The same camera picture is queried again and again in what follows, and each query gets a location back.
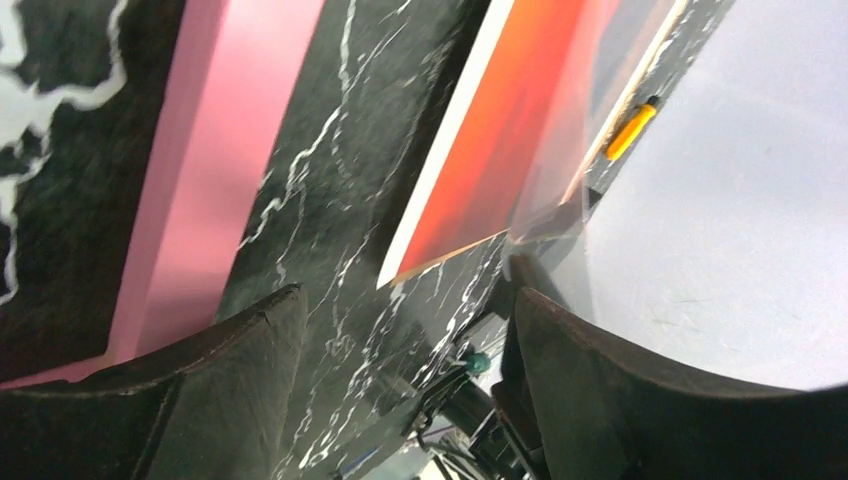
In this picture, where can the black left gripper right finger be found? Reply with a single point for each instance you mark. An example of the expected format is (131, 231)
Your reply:
(608, 408)

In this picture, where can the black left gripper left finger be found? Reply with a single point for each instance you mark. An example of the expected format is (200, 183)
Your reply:
(211, 406)

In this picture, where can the brown fibreboard backing panel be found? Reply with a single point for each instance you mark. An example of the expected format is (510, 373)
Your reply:
(537, 98)

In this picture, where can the pink picture frame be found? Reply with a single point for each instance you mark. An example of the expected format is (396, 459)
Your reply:
(232, 76)

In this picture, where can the clear acrylic glazing sheet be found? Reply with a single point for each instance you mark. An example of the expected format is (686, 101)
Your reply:
(608, 56)

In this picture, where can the red sunset photo print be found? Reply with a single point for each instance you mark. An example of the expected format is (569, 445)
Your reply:
(479, 159)

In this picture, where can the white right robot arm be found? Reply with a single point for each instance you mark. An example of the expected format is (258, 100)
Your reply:
(472, 434)

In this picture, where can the green handled screwdriver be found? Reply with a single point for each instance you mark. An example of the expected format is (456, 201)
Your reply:
(474, 363)

